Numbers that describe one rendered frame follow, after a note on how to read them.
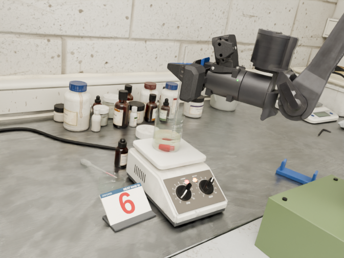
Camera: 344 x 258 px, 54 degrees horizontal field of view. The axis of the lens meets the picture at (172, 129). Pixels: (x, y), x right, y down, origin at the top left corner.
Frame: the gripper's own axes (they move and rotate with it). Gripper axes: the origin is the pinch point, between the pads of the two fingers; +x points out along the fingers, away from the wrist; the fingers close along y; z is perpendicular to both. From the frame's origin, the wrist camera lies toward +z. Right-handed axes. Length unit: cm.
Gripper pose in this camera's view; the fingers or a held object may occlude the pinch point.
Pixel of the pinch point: (183, 69)
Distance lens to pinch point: 66.5
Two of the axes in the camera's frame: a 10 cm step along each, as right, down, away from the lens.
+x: -8.7, -3.1, 3.8
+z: 1.6, -9.1, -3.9
